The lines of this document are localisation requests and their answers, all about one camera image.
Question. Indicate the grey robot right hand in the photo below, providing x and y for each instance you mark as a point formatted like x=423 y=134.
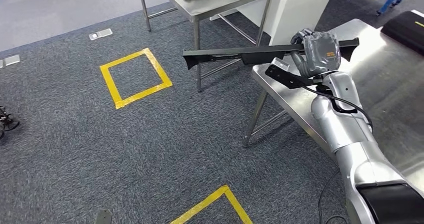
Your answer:
x=323 y=51

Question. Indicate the long black plastic part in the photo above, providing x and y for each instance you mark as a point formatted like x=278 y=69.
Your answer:
x=232 y=52

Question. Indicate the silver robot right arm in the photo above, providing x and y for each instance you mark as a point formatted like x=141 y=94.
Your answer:
x=348 y=133

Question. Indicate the stainless steel workbench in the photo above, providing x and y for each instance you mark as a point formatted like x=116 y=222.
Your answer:
x=381 y=83

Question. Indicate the white cabinet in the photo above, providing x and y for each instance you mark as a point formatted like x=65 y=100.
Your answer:
x=298 y=10

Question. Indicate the black case with yellow label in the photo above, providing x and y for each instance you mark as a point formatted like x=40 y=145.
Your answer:
x=404 y=30

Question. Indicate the stainless steel table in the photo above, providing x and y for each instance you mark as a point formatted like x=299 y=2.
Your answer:
x=212 y=0

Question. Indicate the yellow floor tape square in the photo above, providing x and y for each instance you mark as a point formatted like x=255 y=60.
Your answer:
x=112 y=86
x=205 y=204

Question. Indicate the grey floor socket plate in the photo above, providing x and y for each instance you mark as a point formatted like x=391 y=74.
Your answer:
x=10 y=60
x=100 y=34

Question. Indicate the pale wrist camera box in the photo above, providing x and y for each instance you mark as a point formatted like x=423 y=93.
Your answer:
x=280 y=64

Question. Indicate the black camera bracket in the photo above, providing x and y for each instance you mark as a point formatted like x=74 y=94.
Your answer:
x=285 y=78

